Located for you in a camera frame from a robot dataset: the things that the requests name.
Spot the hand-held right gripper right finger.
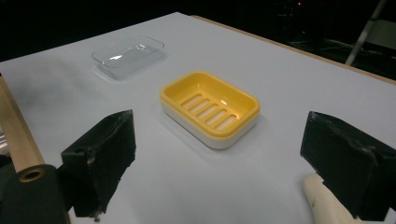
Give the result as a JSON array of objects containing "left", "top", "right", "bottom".
[{"left": 300, "top": 110, "right": 396, "bottom": 222}]

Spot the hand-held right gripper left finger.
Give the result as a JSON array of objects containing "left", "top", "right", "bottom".
[{"left": 60, "top": 109, "right": 137, "bottom": 218}]

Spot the clear plastic lid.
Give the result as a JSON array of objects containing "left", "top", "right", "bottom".
[{"left": 91, "top": 35, "right": 166, "bottom": 80}]

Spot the yellow and white soap dish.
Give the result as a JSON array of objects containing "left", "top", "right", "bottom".
[{"left": 159, "top": 70, "right": 262, "bottom": 150}]

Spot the metal stand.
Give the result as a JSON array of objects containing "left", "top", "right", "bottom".
[{"left": 345, "top": 0, "right": 390, "bottom": 66}]

